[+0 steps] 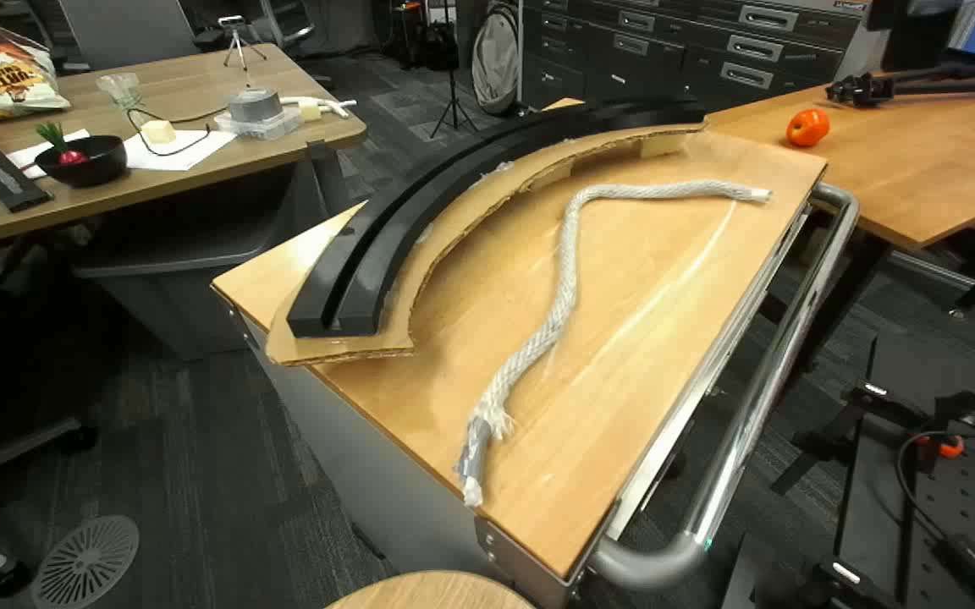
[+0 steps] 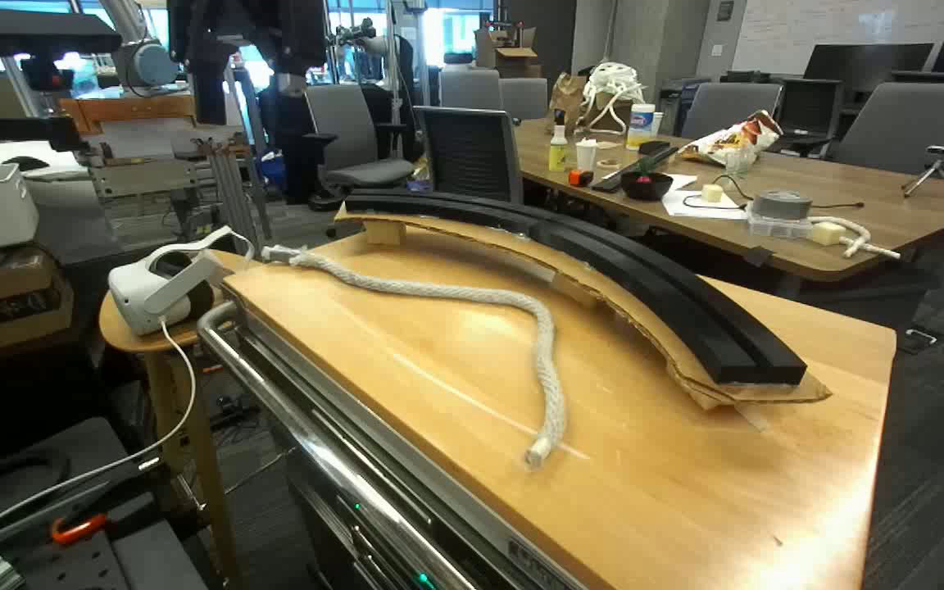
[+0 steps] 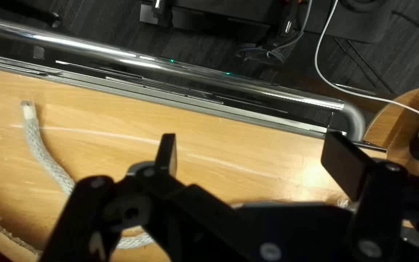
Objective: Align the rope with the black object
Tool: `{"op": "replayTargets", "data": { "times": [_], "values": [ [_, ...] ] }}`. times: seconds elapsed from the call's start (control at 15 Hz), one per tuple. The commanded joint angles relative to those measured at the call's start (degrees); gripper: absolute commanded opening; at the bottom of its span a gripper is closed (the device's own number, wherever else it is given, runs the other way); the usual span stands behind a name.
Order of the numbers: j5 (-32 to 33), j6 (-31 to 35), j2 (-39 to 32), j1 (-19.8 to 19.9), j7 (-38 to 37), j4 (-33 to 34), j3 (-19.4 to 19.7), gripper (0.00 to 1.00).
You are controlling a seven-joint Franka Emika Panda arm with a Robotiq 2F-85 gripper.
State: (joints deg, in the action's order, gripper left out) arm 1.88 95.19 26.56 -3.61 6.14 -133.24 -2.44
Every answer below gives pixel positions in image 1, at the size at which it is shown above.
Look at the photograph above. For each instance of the silver metal cart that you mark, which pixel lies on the silver metal cart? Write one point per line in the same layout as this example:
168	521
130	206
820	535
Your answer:
644	562

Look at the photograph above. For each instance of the dark drawer cabinet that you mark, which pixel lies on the dark drawer cabinet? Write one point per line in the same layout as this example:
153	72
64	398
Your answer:
679	45

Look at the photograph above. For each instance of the open chip bag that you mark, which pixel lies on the open chip bag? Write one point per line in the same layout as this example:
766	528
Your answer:
6	79

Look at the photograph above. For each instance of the wooden office desk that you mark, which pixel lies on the wooden office desk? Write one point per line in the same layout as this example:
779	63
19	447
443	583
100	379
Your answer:
928	155

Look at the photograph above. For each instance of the crumpled clear plastic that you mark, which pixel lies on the crumpled clear plastic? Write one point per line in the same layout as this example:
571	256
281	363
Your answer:
120	90

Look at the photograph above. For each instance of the black bowl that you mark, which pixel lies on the black bowl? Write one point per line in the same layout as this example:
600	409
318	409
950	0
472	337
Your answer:
86	171

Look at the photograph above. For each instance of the small tabletop tripod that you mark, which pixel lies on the small tabletop tripod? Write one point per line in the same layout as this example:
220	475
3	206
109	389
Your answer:
242	39

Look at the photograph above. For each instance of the light wooden board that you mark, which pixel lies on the light wooden board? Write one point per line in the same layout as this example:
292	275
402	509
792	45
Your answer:
185	84

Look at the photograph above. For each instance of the black curved rail object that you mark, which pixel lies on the black curved rail object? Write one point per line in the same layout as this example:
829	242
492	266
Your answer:
371	256

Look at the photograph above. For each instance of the orange clamp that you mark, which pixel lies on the orange clamp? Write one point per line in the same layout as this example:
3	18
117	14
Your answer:
946	447

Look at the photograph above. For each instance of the black office chair base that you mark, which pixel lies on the black office chair base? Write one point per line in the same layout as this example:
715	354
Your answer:
13	452

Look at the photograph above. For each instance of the small cream round object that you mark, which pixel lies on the small cream round object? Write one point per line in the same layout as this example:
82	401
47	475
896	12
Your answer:
158	133

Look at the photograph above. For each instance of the round wooden stool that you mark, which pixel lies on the round wooden stool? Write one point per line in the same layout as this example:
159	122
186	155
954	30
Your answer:
431	592

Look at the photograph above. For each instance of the perforated metal breadboard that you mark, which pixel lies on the perforated metal breadboard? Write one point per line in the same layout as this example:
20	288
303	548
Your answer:
961	528

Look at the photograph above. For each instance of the black floor tripod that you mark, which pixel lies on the black floor tripod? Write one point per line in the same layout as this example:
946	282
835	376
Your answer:
454	69

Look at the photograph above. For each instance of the small red object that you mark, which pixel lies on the small red object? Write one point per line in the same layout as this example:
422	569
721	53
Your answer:
71	155

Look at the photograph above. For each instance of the round white fan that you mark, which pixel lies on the round white fan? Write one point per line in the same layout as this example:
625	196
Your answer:
494	56

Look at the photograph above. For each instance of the small orange fruit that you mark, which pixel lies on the small orange fruit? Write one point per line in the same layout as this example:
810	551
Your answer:
808	126

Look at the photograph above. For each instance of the black tripod lying flat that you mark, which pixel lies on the black tripod lying flat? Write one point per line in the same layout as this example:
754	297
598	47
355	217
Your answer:
914	81

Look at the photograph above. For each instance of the grey office chair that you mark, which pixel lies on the grey office chair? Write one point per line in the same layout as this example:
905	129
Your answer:
126	27

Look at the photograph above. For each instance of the white paper sheet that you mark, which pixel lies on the white paper sheet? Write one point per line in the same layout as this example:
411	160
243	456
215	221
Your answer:
176	149

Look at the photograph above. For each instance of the round perforated floor disc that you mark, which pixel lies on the round perforated floor disc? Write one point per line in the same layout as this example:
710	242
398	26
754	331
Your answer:
82	558

